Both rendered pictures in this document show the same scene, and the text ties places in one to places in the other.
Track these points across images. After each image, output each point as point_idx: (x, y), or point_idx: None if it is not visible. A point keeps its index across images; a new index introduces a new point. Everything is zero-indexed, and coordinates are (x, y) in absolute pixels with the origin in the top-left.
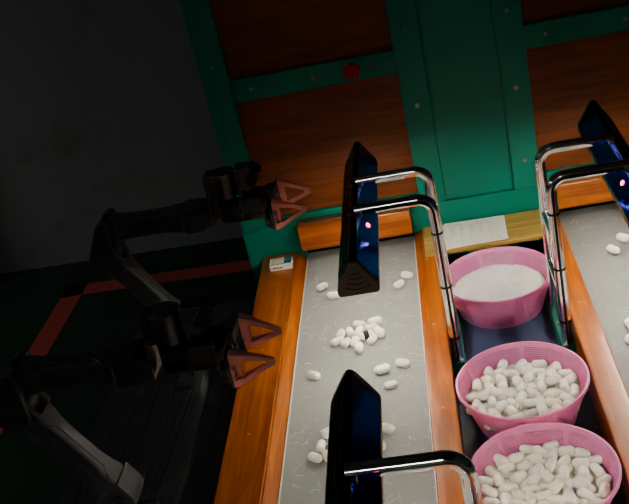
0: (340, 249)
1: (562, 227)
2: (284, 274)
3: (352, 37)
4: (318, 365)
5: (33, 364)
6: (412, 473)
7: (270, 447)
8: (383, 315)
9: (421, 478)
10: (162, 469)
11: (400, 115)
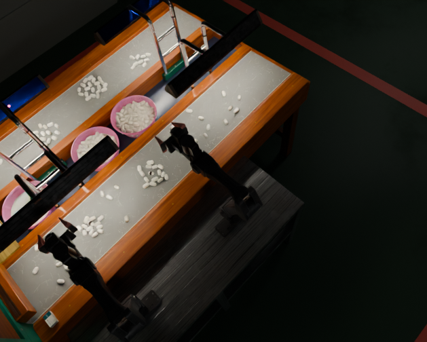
0: (89, 170)
1: None
2: (58, 309)
3: None
4: (118, 226)
5: (238, 187)
6: (153, 147)
7: (173, 191)
8: None
9: (153, 144)
10: (201, 245)
11: None
